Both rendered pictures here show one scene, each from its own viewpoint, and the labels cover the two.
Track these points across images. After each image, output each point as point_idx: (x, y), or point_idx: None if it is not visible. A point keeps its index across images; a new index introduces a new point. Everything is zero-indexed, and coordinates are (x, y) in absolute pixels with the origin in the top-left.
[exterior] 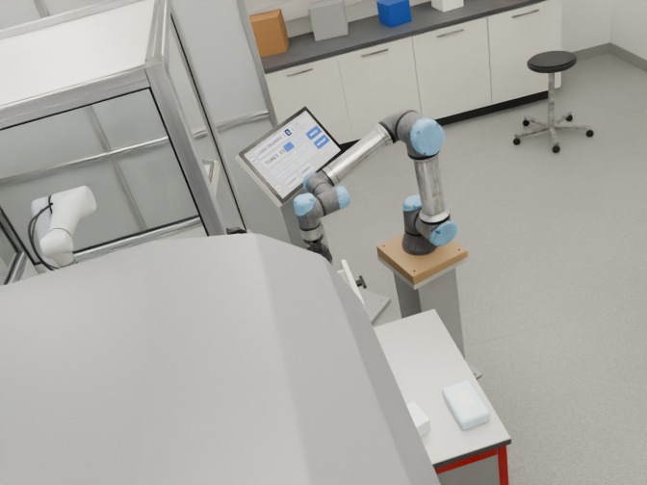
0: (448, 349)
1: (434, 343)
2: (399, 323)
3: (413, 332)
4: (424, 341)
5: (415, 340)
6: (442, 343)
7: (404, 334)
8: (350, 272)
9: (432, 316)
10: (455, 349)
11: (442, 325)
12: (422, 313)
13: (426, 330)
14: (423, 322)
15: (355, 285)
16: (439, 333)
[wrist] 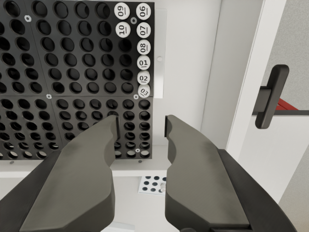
0: (273, 189)
1: (268, 176)
2: (250, 125)
3: (257, 150)
4: (259, 169)
5: (249, 163)
6: (276, 179)
7: (244, 148)
8: (268, 59)
9: (306, 131)
10: (281, 192)
11: (301, 153)
12: (299, 118)
13: (275, 153)
14: (283, 138)
15: (242, 138)
16: (286, 164)
